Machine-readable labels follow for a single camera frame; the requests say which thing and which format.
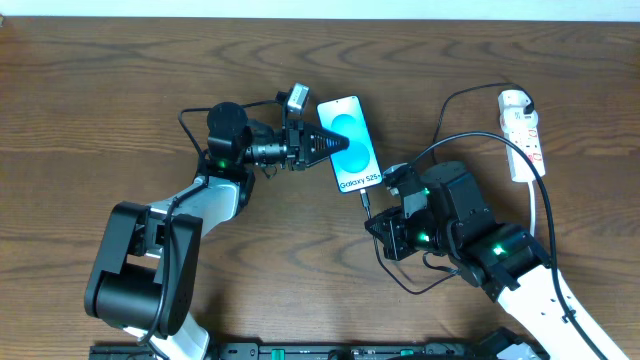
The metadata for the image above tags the blue Galaxy smartphone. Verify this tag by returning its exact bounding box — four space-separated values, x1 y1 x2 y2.
316 96 382 193

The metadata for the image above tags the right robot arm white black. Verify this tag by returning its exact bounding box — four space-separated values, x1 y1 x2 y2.
365 161 626 359

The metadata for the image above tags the white power strip socket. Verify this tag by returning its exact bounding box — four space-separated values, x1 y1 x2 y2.
498 89 546 183

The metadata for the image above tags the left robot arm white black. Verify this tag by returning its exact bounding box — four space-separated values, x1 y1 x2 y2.
84 102 349 359

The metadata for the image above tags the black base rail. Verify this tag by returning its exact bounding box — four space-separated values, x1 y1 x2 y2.
89 341 481 360

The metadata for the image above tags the black charger cable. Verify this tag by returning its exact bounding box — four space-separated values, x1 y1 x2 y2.
359 82 536 296

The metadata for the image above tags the white power strip cord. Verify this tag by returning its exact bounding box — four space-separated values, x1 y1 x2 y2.
527 180 539 237

